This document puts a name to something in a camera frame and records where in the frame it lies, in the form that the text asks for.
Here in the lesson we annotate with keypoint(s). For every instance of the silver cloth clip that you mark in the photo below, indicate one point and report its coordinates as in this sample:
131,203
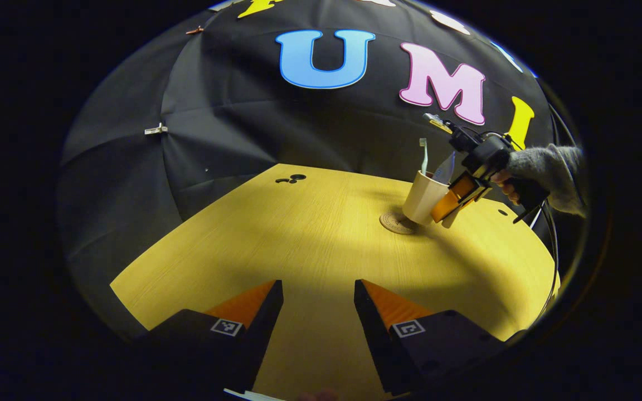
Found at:
155,130

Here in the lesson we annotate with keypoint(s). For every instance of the wooden desktop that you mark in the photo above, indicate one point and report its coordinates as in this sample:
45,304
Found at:
310,239

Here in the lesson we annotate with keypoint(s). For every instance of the copper cloth clip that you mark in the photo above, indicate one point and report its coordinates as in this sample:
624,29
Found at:
194,30

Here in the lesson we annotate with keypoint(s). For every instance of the round brown coaster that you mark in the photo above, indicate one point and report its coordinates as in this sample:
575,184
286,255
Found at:
393,224

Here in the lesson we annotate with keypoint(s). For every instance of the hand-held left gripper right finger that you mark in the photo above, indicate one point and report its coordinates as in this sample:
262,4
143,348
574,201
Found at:
374,340

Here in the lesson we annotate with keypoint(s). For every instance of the black backdrop cloth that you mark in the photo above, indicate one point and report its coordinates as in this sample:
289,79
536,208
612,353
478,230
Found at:
232,128

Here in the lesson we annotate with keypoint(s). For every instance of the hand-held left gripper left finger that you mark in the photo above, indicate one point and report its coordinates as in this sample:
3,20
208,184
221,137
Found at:
259,340

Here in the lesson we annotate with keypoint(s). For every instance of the pale green toothbrush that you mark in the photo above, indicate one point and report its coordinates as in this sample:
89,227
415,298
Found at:
424,156

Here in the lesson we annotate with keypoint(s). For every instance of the white toothpaste tube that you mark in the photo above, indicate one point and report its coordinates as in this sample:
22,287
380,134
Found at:
444,170

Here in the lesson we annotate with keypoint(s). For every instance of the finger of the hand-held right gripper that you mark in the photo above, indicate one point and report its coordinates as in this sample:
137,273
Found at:
466,186
443,207

